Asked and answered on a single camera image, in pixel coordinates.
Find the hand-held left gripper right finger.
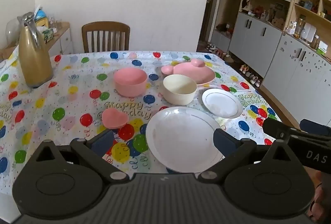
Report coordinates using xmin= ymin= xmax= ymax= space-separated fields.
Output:
xmin=198 ymin=128 xmax=300 ymax=184

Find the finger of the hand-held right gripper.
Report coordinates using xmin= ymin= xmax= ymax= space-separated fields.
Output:
xmin=299 ymin=119 xmax=331 ymax=135
xmin=262 ymin=117 xmax=304 ymax=139

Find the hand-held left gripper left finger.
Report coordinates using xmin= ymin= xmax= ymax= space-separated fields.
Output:
xmin=32 ymin=129 xmax=130 ymax=186

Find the pink heart-shaped dish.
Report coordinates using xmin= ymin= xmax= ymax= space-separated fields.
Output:
xmin=101 ymin=108 xmax=129 ymax=130

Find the small white plate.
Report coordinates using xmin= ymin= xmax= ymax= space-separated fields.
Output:
xmin=201 ymin=89 xmax=243 ymax=118

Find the large white plate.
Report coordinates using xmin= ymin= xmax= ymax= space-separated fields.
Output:
xmin=145 ymin=106 xmax=228 ymax=173

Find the pink bowl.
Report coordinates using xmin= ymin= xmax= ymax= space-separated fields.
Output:
xmin=113 ymin=68 xmax=148 ymax=97

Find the cream bowl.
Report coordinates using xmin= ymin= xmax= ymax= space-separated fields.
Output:
xmin=163 ymin=74 xmax=197 ymax=106

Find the pink bear-shaped plate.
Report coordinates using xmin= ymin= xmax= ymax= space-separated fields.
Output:
xmin=161 ymin=58 xmax=216 ymax=85

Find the person's right hand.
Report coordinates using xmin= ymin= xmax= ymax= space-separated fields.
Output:
xmin=309 ymin=170 xmax=331 ymax=224

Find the row of small shoes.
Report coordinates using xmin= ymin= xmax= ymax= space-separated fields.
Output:
xmin=239 ymin=64 xmax=263 ymax=87

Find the balloon print tablecloth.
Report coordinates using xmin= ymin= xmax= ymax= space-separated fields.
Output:
xmin=0 ymin=50 xmax=283 ymax=196

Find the white drawer cabinet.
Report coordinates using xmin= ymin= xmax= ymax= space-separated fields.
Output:
xmin=0 ymin=22 xmax=74 ymax=60

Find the gold thermos jug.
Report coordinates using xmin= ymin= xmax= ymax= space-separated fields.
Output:
xmin=17 ymin=13 xmax=54 ymax=89

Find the wooden chair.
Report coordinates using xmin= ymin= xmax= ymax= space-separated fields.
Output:
xmin=82 ymin=22 xmax=130 ymax=53

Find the green patterned box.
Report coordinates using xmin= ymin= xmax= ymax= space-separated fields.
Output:
xmin=41 ymin=28 xmax=55 ymax=42

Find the cardboard box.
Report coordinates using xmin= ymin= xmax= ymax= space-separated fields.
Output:
xmin=0 ymin=45 xmax=19 ymax=60

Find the clear glass bowl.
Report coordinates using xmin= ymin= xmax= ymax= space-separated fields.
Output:
xmin=5 ymin=19 xmax=22 ymax=47

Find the grey and wood wall cabinet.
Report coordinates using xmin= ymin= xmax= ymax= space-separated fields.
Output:
xmin=211 ymin=0 xmax=331 ymax=134

